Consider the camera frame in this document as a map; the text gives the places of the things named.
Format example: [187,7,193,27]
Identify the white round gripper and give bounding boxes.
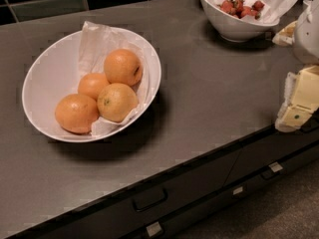
[272,0,319,132]

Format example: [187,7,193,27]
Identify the white bowl with strawberries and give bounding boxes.
[200,0,279,42]

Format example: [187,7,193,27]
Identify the white paper napkin in bowl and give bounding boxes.
[78,21,152,137]

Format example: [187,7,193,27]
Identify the middle small orange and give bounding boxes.
[78,73,109,100]

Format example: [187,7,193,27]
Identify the large white bowl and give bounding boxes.
[22,30,161,142]

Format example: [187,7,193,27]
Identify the red strawberries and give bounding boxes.
[217,0,265,20]

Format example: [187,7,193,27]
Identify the dark right drawer front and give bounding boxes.
[225,114,319,185]

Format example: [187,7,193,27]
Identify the dark drawer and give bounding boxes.
[8,145,241,239]
[120,143,319,239]
[225,114,319,185]

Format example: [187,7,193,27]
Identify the dark lower drawer front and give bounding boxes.
[120,143,319,239]

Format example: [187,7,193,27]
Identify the dark left drawer front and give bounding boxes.
[8,145,241,239]

